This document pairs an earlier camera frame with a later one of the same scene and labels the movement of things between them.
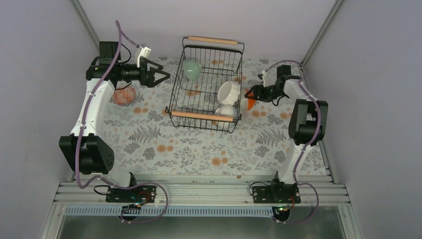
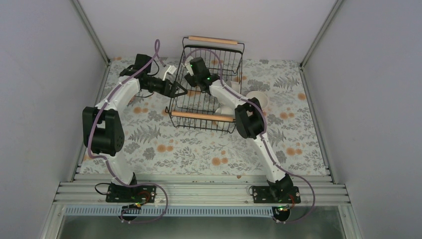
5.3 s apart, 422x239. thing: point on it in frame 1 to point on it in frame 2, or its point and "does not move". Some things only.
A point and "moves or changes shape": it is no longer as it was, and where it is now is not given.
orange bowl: (251, 102) moves or changes shape
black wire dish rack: (206, 93) does not move
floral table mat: (198, 122) does not move
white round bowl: (228, 111) does not move
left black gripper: (149, 81) to (171, 94)
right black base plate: (276, 194) does not move
